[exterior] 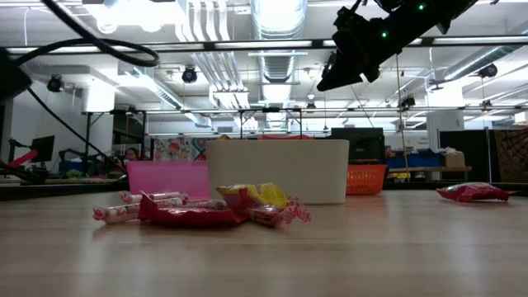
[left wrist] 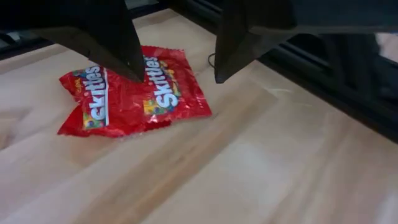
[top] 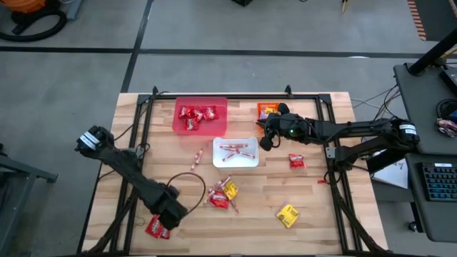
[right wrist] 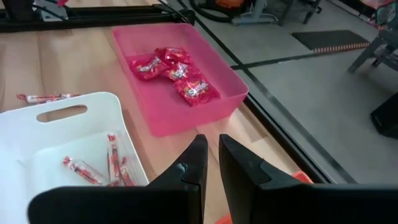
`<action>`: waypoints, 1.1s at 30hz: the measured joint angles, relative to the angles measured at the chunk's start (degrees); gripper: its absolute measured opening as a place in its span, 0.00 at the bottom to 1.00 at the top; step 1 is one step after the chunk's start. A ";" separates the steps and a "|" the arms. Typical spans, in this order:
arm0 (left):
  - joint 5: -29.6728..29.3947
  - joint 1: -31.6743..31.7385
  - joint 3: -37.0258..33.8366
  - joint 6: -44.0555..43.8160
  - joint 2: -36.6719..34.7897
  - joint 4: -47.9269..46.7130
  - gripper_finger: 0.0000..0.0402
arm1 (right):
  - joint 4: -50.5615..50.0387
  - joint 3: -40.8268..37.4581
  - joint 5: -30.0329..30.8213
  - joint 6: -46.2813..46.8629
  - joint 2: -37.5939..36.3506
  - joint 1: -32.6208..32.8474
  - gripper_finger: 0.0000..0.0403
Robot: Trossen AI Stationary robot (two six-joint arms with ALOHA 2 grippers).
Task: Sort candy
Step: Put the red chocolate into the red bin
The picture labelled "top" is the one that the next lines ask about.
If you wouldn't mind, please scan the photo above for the coiled black cable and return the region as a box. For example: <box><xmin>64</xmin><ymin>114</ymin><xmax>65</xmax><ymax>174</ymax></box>
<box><xmin>436</xmin><ymin>99</ymin><xmax>457</xmax><ymax>121</ymax></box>

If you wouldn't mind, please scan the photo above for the black aluminium table frame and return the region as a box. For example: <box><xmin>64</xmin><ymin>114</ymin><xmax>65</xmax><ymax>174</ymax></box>
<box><xmin>81</xmin><ymin>84</ymin><xmax>388</xmax><ymax>257</ymax></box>

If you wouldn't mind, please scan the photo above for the black vacuum hose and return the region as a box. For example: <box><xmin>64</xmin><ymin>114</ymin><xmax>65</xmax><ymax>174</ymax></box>
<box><xmin>0</xmin><ymin>6</ymin><xmax>68</xmax><ymax>43</ymax></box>

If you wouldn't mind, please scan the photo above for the black backlit keyboard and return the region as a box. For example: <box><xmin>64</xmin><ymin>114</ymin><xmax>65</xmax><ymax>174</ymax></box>
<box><xmin>421</xmin><ymin>162</ymin><xmax>457</xmax><ymax>203</ymax></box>

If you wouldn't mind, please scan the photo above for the black left wrist camera cable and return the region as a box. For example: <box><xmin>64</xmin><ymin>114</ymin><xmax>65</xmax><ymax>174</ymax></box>
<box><xmin>166</xmin><ymin>171</ymin><xmax>207</xmax><ymax>216</ymax></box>

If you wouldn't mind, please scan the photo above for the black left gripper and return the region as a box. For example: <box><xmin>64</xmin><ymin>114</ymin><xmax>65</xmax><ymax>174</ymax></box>
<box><xmin>151</xmin><ymin>183</ymin><xmax>189</xmax><ymax>231</ymax></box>

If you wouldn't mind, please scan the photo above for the grey metal stand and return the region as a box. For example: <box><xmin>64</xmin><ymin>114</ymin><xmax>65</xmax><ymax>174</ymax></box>
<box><xmin>0</xmin><ymin>142</ymin><xmax>59</xmax><ymax>257</ymax></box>

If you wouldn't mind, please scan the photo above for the black laptop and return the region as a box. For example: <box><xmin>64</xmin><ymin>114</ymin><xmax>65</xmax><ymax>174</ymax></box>
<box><xmin>438</xmin><ymin>66</ymin><xmax>457</xmax><ymax>96</ymax></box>

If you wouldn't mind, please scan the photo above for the small orange mesh basket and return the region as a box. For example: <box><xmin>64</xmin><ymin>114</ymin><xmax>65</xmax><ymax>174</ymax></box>
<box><xmin>256</xmin><ymin>102</ymin><xmax>282</xmax><ymax>121</ymax></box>

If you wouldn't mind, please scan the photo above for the white paper sheet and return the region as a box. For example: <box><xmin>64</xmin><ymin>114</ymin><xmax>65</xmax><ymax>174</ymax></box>
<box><xmin>372</xmin><ymin>156</ymin><xmax>409</xmax><ymax>190</ymax></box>

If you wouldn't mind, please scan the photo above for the dark grey desk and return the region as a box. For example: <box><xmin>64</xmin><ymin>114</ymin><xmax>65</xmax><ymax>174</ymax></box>
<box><xmin>405</xmin><ymin>153</ymin><xmax>457</xmax><ymax>243</ymax></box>
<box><xmin>393</xmin><ymin>62</ymin><xmax>457</xmax><ymax>156</ymax></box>

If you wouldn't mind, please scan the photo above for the pink translucent plastic bin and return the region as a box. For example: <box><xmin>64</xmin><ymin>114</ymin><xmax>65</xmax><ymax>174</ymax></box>
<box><xmin>171</xmin><ymin>96</ymin><xmax>229</xmax><ymax>137</ymax></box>

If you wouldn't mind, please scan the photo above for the black diagonal pole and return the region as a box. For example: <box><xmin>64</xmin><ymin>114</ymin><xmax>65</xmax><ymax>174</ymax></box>
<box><xmin>406</xmin><ymin>27</ymin><xmax>457</xmax><ymax>77</ymax></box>

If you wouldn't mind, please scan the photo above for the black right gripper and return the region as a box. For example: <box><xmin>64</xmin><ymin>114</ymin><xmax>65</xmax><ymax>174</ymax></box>
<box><xmin>256</xmin><ymin>102</ymin><xmax>314</xmax><ymax>152</ymax></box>

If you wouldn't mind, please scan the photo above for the colourful candy bag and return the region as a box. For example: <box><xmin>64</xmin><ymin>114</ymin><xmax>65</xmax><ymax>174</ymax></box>
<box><xmin>434</xmin><ymin>118</ymin><xmax>457</xmax><ymax>138</ymax></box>

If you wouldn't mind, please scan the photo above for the black floor mat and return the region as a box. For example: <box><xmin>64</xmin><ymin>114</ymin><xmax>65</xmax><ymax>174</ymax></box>
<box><xmin>413</xmin><ymin>0</ymin><xmax>457</xmax><ymax>42</ymax></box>

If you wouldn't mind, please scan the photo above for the orange vacuum cleaner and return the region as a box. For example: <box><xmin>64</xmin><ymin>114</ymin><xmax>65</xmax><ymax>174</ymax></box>
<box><xmin>0</xmin><ymin>0</ymin><xmax>48</xmax><ymax>15</ymax></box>

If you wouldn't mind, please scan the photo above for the orange black striped strip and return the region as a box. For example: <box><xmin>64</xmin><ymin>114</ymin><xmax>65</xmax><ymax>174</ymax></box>
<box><xmin>406</xmin><ymin>0</ymin><xmax>428</xmax><ymax>41</ymax></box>

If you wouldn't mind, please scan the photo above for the white plastic bin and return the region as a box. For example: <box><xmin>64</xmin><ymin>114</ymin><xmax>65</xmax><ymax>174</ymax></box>
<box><xmin>212</xmin><ymin>136</ymin><xmax>261</xmax><ymax>169</ymax></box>

